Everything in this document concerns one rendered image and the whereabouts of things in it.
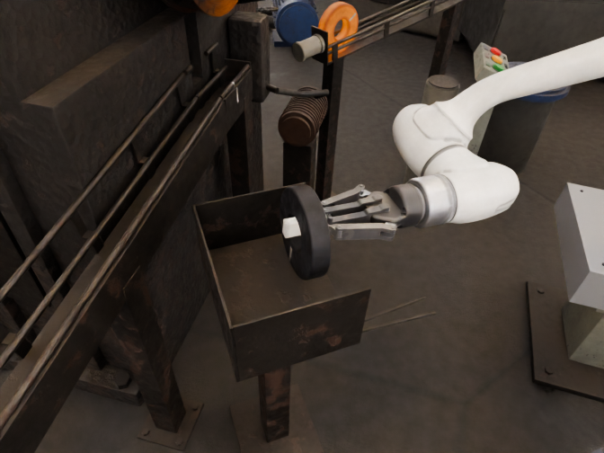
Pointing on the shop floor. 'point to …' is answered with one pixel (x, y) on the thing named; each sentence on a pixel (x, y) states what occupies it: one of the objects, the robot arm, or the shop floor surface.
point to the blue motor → (293, 21)
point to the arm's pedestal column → (565, 342)
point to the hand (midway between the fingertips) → (305, 225)
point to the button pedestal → (478, 81)
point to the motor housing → (301, 137)
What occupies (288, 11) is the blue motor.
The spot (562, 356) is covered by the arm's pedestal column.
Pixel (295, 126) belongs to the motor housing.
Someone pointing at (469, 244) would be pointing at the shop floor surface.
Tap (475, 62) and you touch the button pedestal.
